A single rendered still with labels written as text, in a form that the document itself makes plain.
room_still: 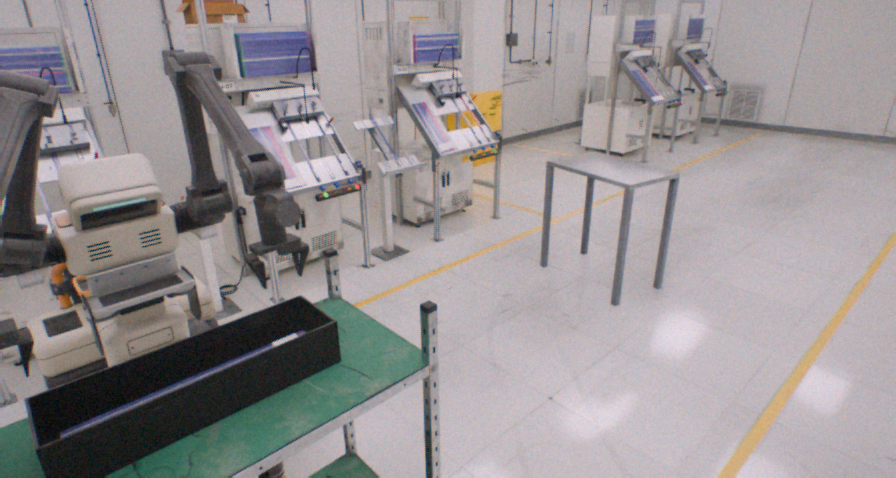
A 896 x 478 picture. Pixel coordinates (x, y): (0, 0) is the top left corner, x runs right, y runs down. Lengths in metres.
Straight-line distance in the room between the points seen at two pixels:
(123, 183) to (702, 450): 2.35
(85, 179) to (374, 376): 0.87
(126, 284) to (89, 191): 0.28
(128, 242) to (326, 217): 2.47
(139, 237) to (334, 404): 0.76
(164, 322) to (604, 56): 6.35
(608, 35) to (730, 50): 3.13
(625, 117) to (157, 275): 6.25
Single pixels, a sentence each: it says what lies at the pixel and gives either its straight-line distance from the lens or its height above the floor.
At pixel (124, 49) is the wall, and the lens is 5.00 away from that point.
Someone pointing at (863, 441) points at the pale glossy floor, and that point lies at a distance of 3.00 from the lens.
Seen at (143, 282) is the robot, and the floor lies 1.04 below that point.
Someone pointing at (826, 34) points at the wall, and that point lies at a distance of 9.57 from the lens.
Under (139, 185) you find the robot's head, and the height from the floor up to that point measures 1.32.
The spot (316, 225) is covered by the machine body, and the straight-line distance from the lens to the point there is 3.91.
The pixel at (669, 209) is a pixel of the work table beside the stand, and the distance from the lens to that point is 3.58.
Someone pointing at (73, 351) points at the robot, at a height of 0.76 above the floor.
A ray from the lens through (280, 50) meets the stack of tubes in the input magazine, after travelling 3.77.
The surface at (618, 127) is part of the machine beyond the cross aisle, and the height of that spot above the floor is 0.38.
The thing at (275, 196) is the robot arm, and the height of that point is 1.37.
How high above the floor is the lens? 1.69
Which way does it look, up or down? 22 degrees down
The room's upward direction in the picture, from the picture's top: 1 degrees counter-clockwise
